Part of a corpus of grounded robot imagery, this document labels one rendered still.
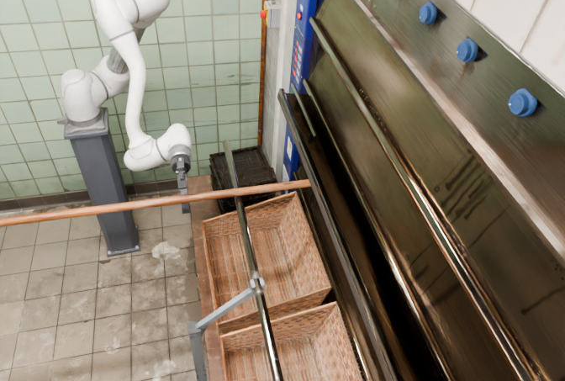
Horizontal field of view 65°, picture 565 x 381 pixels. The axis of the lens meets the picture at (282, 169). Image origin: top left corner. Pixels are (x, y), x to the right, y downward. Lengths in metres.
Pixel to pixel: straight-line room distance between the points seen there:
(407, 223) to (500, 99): 0.47
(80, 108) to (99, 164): 0.35
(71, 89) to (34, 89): 0.65
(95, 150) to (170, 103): 0.65
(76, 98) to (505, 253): 1.91
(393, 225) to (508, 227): 0.42
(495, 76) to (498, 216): 0.26
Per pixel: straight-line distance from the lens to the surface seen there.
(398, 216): 1.25
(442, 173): 1.03
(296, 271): 2.18
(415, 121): 1.12
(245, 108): 2.99
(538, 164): 0.83
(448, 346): 1.14
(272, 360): 1.38
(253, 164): 2.35
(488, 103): 0.91
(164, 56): 2.73
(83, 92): 2.29
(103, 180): 2.61
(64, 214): 1.75
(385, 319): 1.21
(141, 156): 1.92
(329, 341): 1.92
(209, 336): 2.07
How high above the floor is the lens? 2.44
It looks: 44 degrees down
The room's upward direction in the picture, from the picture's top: 5 degrees clockwise
